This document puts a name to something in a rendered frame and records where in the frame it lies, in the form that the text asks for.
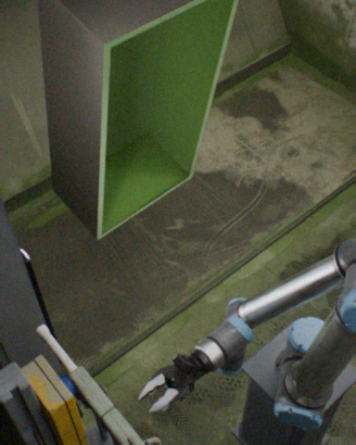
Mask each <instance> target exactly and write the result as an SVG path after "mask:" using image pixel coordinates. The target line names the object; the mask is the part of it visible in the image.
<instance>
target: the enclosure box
mask: <svg viewBox="0 0 356 445"><path fill-rule="evenodd" d="M238 1H239V0H37V4H38V16H39V28H40V41H41V53H42V65H43V76H44V89H45V101H46V113H47V125H48V138H49V150H50V162H51V174H52V187H53V190H54V192H55V194H57V195H58V196H59V197H60V198H61V199H62V201H63V202H64V203H65V205H66V206H67V207H68V208H70V210H71V211H72V212H73V213H74V214H75V215H76V217H77V219H78V220H79V221H80V222H81V223H83V224H84V225H85V227H86V228H87V230H88V231H89V232H90V233H91V234H92V236H93V237H95V238H96V239H97V240H98V239H100V238H101V237H103V236H104V235H107V234H109V233H110V232H112V231H113V230H115V228H116V227H118V226H119V225H122V224H123V223H125V222H127V221H128V220H130V219H131V218H133V217H134V215H136V214H137V213H139V212H140V211H142V210H144V209H146V208H148V207H149V206H151V205H152V203H154V202H155V201H157V200H159V199H161V198H162V197H164V196H165V195H167V194H168V193H170V192H171V191H172V190H173V189H174V188H176V187H177V186H179V185H180V184H182V183H185V182H186V181H188V180H189V179H191V177H192V175H193V171H194V168H195V164H197V157H198V152H199V149H200V146H201V142H202V137H203V133H204V130H205V126H206V122H207V118H208V114H210V107H211V104H212V99H213V96H214V92H215V87H216V84H217V81H218V76H219V72H220V68H221V65H222V64H223V58H224V54H225V49H226V46H227V43H228V38H229V34H230V31H231V27H232V22H233V19H234V16H235V12H236V8H237V4H238Z"/></svg>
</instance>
